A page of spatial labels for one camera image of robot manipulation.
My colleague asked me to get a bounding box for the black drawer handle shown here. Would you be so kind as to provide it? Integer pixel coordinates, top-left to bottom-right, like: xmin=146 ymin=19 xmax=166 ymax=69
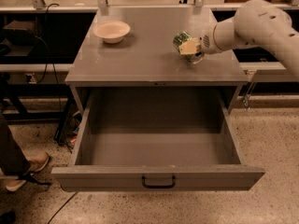
xmin=141 ymin=176 xmax=177 ymax=189

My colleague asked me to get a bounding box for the white bowl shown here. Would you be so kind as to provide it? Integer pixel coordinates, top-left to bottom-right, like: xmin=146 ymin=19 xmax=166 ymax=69
xmin=93 ymin=21 xmax=131 ymax=44

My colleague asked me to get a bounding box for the dark box on shelf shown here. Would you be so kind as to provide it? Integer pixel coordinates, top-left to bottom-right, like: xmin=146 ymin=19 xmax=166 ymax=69
xmin=2 ymin=20 xmax=36 ymax=46

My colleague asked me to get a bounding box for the dark trouser leg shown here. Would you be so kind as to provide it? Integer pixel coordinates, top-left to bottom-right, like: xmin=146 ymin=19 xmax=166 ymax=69
xmin=0 ymin=115 xmax=30 ymax=175

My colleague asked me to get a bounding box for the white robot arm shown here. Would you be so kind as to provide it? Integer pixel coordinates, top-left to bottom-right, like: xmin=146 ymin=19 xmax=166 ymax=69
xmin=178 ymin=0 xmax=299 ymax=79

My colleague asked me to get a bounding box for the black power cable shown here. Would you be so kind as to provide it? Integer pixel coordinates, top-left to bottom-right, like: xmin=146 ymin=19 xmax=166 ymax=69
xmin=34 ymin=3 xmax=64 ymax=110

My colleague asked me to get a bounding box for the open grey top drawer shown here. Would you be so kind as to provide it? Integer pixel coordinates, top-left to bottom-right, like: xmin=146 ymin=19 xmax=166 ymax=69
xmin=52 ymin=87 xmax=264 ymax=191

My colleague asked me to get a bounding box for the grey metal cabinet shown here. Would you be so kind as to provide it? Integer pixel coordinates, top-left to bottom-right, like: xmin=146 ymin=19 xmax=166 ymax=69
xmin=65 ymin=7 xmax=248 ymax=110

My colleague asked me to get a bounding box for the tan shoe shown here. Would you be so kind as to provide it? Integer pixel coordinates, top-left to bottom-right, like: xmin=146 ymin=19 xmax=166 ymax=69
xmin=6 ymin=152 xmax=50 ymax=192

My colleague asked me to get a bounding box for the black cable on floor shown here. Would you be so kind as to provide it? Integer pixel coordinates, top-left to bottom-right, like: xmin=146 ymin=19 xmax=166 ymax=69
xmin=46 ymin=189 xmax=78 ymax=224

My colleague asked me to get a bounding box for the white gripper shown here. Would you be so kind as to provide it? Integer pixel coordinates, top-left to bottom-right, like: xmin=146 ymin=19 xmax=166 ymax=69
xmin=178 ymin=29 xmax=221 ymax=55

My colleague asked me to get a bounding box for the green soda can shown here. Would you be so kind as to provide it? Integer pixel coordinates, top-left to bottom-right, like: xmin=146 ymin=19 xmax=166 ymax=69
xmin=173 ymin=31 xmax=204 ymax=64

